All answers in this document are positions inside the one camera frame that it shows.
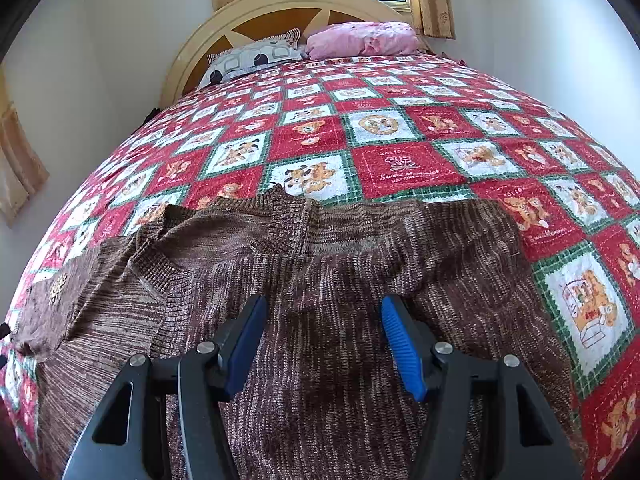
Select brown knitted sweater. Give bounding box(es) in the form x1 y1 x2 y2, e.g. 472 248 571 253
12 186 588 479

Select red patchwork bedspread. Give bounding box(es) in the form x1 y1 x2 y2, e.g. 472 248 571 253
9 54 639 479

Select pink pillow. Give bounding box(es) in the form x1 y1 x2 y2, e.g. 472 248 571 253
306 22 421 60

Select dark object beside bed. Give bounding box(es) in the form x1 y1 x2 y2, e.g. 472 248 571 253
134 107 163 133

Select cream wooden headboard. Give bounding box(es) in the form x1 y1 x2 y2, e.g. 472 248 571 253
160 0 407 108

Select side window curtain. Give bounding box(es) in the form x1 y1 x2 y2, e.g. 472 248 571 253
0 74 49 228

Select grey patterned pillow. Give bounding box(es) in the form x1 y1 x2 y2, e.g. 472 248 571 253
196 27 303 90

